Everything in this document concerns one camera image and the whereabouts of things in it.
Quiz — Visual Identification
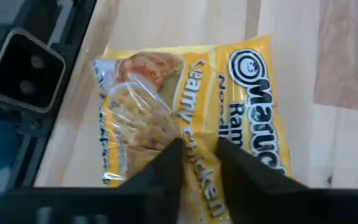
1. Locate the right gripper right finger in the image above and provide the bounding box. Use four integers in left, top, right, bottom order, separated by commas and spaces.
216, 138, 358, 224

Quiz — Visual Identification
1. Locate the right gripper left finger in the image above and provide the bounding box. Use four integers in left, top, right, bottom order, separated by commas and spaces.
0, 138, 186, 224

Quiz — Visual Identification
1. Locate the yellow creamy chicken ramen pack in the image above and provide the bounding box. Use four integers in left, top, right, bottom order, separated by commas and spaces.
91, 34, 293, 224

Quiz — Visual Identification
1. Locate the black aluminium table frame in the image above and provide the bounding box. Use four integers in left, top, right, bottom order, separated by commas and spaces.
6, 0, 98, 189

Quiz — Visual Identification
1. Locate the small table camera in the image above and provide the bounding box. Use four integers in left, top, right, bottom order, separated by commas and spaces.
0, 27, 67, 138

